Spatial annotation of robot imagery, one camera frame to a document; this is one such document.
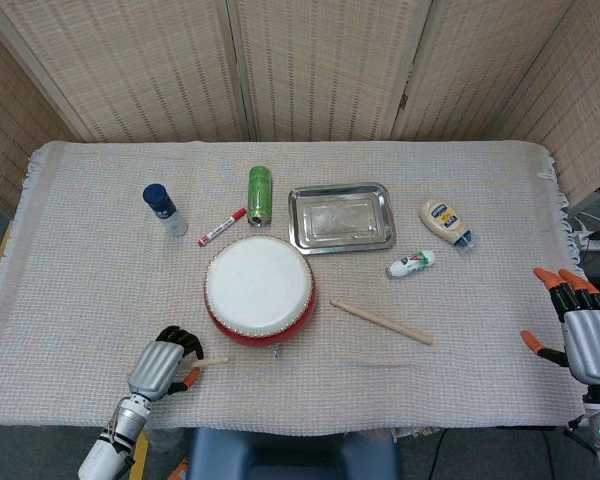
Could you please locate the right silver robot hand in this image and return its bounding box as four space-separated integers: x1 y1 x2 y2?
520 267 600 386

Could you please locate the small white green bottle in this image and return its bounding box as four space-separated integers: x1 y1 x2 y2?
385 249 437 280

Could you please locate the white bottle blue cap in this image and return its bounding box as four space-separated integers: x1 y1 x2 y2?
142 183 189 238

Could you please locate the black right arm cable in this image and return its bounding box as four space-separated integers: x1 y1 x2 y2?
426 427 449 480

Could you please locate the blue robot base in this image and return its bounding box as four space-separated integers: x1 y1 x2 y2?
187 427 401 480

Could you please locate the red drum white skin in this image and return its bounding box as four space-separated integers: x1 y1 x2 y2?
203 236 319 360

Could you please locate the beige woven tablecloth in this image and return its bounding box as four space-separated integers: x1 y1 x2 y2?
0 139 600 432

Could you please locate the bamboo folding screen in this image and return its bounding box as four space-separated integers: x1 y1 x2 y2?
0 0 600 214

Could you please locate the mayonnaise squeeze bottle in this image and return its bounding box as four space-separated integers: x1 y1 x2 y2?
418 198 476 252

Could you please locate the red marker pen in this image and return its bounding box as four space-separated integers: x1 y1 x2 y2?
196 207 248 248

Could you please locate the green drink can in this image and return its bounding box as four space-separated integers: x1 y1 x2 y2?
247 165 273 228

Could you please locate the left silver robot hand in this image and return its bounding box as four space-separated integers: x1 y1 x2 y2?
126 325 205 403

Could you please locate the stainless steel tray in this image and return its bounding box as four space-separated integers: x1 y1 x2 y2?
287 181 398 256

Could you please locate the wooden drumstick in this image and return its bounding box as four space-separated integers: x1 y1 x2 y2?
189 355 230 370
329 298 434 346

